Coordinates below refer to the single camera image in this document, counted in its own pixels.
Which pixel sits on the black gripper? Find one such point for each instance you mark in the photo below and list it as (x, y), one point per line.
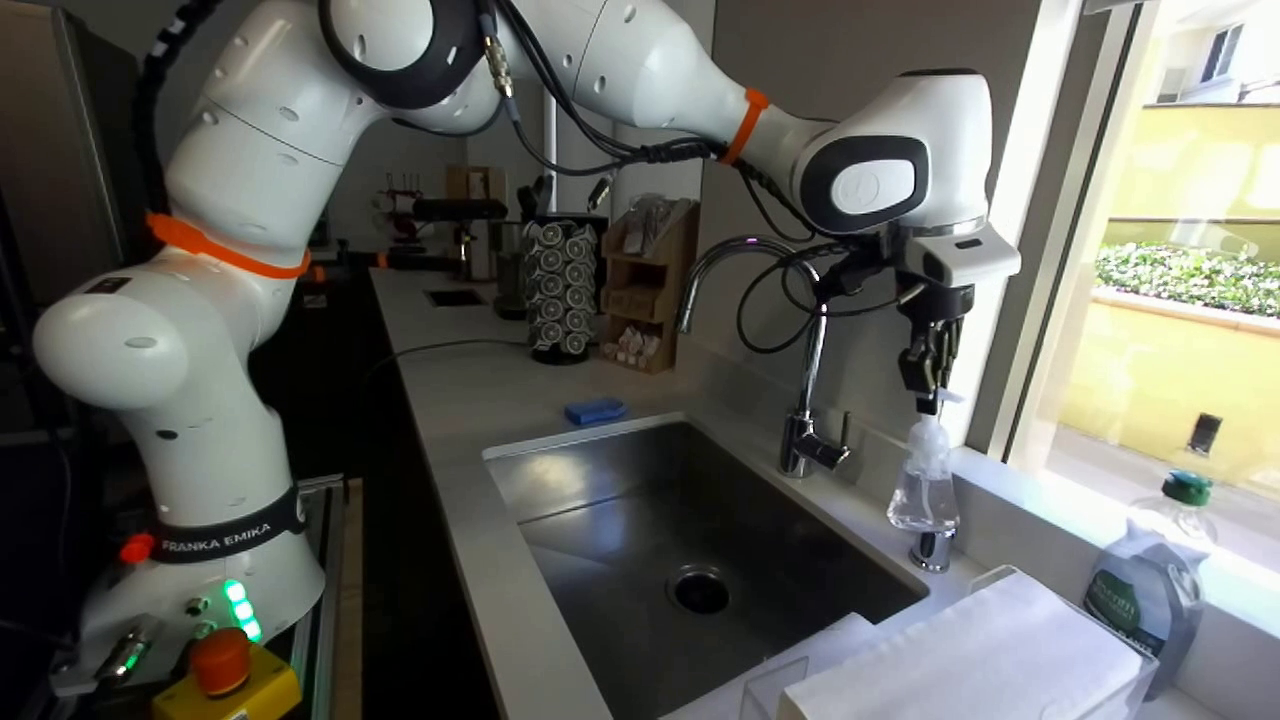
(933, 332)

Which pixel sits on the clear pump soap bottle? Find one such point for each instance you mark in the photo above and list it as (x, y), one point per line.
(924, 491)

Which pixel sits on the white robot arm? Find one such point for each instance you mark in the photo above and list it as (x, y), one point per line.
(268, 137)

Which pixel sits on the clear green-label dish soap bottle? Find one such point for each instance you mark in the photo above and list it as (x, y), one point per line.
(1145, 585)

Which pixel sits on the chrome kitchen faucet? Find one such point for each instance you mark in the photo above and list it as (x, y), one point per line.
(802, 442)

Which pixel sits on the chrome sink button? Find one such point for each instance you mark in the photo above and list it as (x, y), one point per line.
(933, 549)

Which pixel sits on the white folded paper towel stack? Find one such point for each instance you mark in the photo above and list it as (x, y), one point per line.
(1011, 650)

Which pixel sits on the wooden condiment organizer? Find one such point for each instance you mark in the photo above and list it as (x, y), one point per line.
(645, 274)

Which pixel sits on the stainless steel sink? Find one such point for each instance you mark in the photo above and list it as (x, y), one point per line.
(676, 567)

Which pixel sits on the blue sponge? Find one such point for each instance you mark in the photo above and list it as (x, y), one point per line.
(595, 412)

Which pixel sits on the clear plastic container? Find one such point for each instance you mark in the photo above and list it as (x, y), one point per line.
(764, 689)

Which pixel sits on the black coffee machine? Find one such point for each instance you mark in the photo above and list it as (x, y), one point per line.
(455, 230)

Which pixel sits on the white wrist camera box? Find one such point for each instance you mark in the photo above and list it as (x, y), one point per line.
(962, 255)

